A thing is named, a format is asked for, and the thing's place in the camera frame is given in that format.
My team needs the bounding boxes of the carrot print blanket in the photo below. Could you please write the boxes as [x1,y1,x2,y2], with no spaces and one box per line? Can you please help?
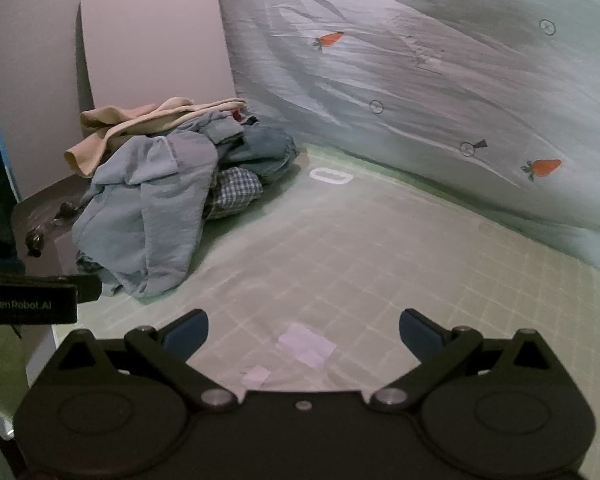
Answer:
[212,0,600,281]

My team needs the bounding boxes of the small dark objects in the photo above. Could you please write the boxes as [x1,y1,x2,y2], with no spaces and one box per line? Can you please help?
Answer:
[24,201,81,256]

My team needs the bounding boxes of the beige sweater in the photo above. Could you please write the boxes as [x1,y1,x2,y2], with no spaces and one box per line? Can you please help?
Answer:
[64,96,248,178]

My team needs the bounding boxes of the green grid mat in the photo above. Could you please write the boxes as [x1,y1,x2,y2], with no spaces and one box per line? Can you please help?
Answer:
[52,142,600,461]

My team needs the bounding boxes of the checked shirt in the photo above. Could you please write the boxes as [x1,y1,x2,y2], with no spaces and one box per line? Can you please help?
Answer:
[205,167,266,221]

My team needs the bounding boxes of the large white tape patch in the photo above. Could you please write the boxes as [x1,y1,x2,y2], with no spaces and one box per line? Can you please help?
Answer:
[277,322,337,367]

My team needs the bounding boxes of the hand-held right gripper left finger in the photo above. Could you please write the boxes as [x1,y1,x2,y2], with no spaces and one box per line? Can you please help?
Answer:
[45,309,241,413]

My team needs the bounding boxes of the light blue shirt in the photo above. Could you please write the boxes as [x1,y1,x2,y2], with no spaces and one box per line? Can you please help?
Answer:
[71,112,246,301]

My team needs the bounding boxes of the grey side table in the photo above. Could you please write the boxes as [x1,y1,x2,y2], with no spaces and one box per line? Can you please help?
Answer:
[11,180,88,277]

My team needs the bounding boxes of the denim jeans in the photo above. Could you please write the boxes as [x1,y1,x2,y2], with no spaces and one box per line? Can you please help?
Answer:
[200,115,298,183]

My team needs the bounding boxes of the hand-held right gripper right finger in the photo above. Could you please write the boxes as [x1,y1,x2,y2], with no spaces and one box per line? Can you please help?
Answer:
[370,308,567,413]

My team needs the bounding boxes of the small white tape patch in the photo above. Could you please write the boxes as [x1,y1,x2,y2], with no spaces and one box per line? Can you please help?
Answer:
[242,366,272,387]

